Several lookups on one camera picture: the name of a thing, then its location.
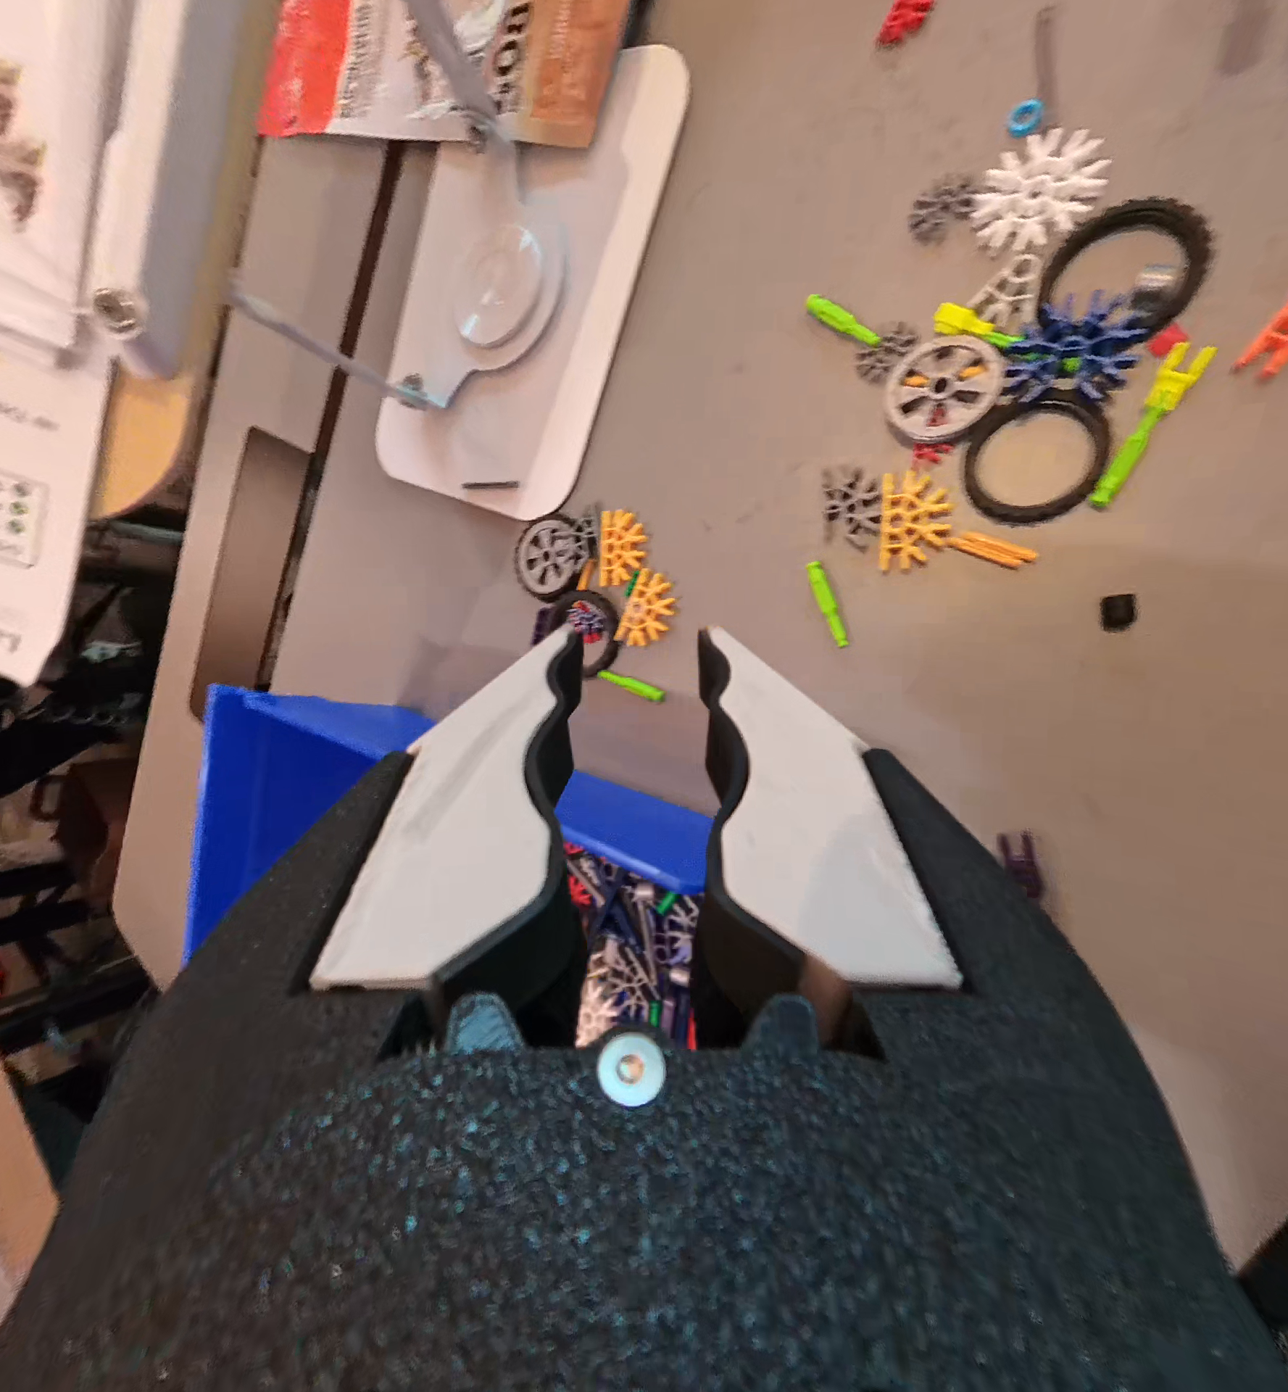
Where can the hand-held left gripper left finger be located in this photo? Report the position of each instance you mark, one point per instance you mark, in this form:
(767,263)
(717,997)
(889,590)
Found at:
(446,849)

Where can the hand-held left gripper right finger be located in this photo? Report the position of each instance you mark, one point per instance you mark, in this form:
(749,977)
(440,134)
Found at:
(827,860)

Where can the orange short rod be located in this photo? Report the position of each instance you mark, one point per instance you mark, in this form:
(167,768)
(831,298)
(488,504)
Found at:
(991,549)

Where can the blue storage bin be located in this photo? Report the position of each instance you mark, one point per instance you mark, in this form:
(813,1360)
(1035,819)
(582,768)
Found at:
(274,783)

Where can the purple clip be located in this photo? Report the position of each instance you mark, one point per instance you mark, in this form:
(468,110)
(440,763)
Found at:
(1017,864)

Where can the pile of small toy pieces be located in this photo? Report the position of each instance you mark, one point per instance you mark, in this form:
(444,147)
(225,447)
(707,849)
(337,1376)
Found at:
(633,924)

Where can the small tyre with hub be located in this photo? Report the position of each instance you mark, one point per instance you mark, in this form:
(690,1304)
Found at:
(590,621)

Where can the orange fan connector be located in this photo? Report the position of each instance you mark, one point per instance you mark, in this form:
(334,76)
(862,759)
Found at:
(644,609)
(622,543)
(916,520)

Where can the dark grey snowflake connector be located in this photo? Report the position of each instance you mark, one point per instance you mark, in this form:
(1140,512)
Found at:
(850,506)

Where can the black cap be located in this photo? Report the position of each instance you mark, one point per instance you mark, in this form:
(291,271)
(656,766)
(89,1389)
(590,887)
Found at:
(1120,611)

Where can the red fan connector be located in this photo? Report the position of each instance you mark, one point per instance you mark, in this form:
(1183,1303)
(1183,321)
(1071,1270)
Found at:
(932,452)

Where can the grey spoked wheel hub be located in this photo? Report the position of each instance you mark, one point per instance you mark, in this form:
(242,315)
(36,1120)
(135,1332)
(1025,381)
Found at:
(942,388)

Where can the white and blue document stand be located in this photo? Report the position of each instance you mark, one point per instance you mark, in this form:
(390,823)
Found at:
(145,447)

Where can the small dark grey connector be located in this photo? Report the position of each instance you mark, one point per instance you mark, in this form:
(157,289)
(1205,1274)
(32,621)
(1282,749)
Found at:
(886,353)
(942,207)

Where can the white instruction board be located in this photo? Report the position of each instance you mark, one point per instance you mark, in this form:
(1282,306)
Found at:
(13,543)

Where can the yellow-green clip piece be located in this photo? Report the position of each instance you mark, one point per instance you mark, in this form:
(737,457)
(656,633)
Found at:
(972,324)

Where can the blue snowflake connector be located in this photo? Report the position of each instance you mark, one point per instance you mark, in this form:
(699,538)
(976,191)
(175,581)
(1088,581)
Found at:
(1072,349)

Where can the pale lattice connector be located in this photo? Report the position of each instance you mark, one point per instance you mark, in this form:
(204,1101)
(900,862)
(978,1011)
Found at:
(1007,293)

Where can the yellow clip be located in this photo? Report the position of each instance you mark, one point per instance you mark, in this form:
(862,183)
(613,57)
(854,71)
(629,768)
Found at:
(1183,377)

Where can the small red piece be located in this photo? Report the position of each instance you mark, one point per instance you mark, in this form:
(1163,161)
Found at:
(1168,340)

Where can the grey spacer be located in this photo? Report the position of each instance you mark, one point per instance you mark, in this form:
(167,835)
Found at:
(1152,284)

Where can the white snowflake connector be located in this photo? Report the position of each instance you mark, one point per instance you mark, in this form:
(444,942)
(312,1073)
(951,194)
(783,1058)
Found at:
(1042,191)

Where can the clear picture sleeve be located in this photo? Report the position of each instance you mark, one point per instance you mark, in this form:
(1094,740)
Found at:
(36,239)

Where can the printed toy packaging bag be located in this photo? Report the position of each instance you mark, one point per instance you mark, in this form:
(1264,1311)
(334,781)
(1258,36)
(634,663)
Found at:
(305,76)

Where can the thin dark grey rod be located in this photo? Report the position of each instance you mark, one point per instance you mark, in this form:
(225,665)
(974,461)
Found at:
(1047,57)

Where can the small red connector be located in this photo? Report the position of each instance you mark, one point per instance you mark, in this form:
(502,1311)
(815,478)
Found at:
(905,19)

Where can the clear suction cup mount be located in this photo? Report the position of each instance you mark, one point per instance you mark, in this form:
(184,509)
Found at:
(506,286)

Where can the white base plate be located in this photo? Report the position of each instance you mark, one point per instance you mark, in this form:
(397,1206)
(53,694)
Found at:
(612,218)

